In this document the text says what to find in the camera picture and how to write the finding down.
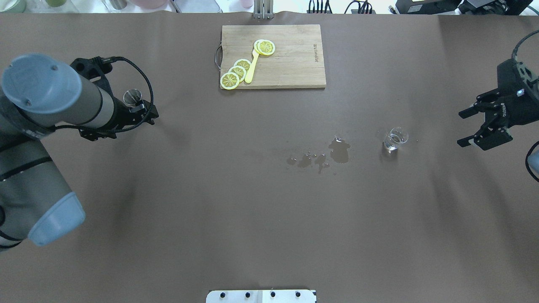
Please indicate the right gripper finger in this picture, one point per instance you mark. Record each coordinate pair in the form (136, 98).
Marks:
(467, 141)
(473, 109)

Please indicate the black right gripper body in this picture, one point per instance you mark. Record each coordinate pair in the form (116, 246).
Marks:
(518, 112)

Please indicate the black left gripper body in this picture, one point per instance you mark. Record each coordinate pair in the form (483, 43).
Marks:
(122, 115)

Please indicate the steel measuring jigger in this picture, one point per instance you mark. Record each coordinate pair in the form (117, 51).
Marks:
(132, 97)

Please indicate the clear glass shaker cup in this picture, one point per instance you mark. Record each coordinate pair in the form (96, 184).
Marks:
(395, 138)

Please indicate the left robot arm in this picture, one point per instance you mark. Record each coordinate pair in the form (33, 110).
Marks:
(40, 95)

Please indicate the spilled liquid puddle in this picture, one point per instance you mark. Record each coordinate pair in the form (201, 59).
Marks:
(334, 153)

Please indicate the lemon slice middle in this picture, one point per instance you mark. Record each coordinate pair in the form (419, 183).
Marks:
(239, 71)

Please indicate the yellow plastic spoon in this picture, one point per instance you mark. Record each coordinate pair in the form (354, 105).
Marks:
(255, 54)

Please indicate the lemon slice on spoon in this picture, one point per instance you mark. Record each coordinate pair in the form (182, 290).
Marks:
(264, 47)

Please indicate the wooden cutting board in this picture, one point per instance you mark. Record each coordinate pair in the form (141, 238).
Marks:
(298, 61)

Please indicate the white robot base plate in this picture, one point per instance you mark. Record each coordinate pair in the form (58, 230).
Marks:
(262, 296)

